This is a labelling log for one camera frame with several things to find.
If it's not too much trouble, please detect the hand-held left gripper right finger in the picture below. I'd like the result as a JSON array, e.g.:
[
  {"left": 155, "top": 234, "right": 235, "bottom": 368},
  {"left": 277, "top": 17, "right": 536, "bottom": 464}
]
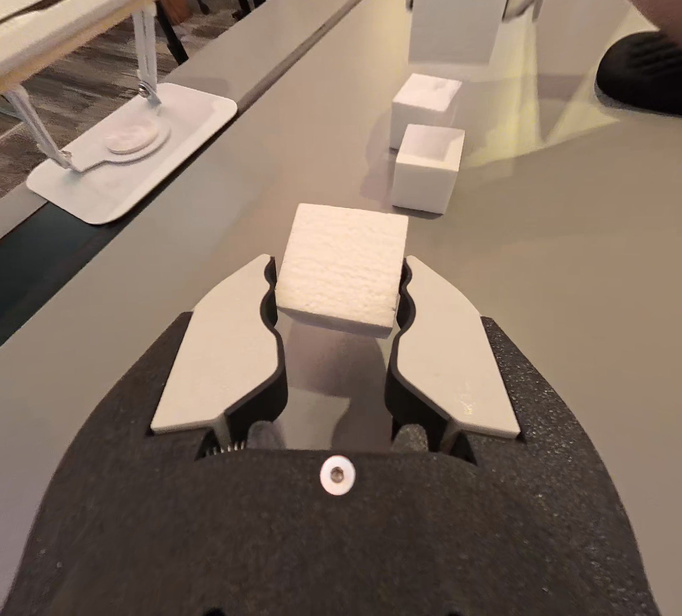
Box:
[{"left": 385, "top": 255, "right": 522, "bottom": 453}]

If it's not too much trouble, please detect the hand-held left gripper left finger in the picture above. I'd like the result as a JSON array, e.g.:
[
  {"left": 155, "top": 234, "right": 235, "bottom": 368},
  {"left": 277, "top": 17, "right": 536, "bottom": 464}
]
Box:
[{"left": 151, "top": 254, "right": 289, "bottom": 449}]

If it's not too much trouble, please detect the black padded wrist rest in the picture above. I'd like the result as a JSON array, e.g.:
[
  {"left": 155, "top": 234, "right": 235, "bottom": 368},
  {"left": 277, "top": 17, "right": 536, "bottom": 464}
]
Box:
[{"left": 595, "top": 31, "right": 682, "bottom": 116}]

